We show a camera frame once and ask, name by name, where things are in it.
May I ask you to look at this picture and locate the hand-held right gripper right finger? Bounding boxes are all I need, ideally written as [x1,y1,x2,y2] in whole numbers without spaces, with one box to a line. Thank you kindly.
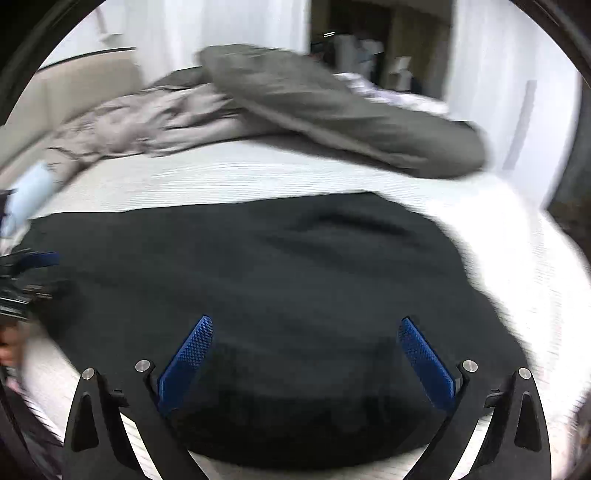
[398,316,552,480]

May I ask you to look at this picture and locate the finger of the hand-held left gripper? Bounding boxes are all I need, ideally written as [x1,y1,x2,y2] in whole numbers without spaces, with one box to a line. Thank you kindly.
[9,250,62,271]

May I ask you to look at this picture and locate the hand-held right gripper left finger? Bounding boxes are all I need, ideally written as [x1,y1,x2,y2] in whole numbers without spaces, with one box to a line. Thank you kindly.
[62,315,214,480]

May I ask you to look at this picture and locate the black pants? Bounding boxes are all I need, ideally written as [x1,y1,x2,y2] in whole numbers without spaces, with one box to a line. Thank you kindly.
[21,191,532,472]

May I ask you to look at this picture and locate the person's left hand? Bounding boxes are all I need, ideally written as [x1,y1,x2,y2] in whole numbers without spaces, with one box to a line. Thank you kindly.
[0,323,25,372]

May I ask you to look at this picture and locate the light blue pillow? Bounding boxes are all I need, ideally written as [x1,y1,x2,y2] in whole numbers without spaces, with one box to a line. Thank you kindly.
[0,161,58,236]

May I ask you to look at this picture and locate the light grey crumpled sheet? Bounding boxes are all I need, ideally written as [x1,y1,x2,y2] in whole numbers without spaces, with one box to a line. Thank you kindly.
[46,85,259,178]

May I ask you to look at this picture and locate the beige padded headboard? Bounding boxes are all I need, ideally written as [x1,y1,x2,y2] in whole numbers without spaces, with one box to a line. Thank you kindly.
[0,48,144,162]

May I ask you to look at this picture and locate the white textured bed mattress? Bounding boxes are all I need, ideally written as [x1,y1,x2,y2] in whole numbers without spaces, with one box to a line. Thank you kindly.
[0,134,591,480]

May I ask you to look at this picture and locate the purple patterned quilt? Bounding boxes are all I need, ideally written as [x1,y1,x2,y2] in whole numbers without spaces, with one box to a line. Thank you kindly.
[337,73,448,114]

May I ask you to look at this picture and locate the dark grey duvet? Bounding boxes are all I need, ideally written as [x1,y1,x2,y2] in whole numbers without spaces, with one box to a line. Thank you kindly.
[152,44,490,180]

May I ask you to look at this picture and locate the small white stand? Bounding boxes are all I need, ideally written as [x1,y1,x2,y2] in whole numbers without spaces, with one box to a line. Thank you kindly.
[390,55,413,90]

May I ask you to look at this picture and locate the white curtain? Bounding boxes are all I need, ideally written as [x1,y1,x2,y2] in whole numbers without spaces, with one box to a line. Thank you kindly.
[134,0,311,88]

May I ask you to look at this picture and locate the white wardrobe door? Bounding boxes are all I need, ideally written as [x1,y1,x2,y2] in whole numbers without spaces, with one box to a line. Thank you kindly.
[445,0,583,208]

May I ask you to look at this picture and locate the white chair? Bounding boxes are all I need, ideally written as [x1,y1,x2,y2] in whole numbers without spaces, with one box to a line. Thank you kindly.
[332,34,384,75]

